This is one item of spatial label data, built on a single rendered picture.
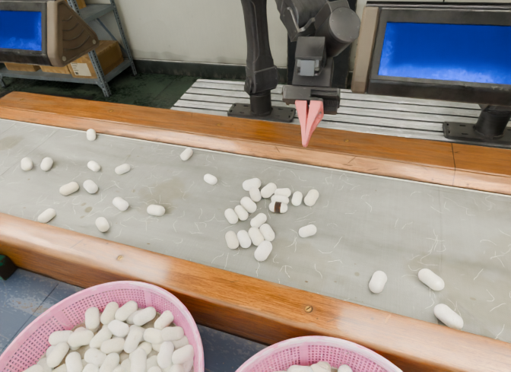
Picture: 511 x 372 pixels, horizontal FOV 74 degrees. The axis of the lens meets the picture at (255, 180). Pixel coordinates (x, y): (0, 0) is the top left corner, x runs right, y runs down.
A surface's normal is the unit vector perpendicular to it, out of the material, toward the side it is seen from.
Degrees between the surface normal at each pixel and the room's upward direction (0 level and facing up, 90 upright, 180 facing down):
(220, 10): 90
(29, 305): 0
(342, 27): 47
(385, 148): 0
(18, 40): 58
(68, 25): 90
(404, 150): 0
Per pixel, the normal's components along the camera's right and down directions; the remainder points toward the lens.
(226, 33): -0.29, 0.65
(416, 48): -0.30, 0.14
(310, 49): -0.23, -0.15
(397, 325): -0.07, -0.75
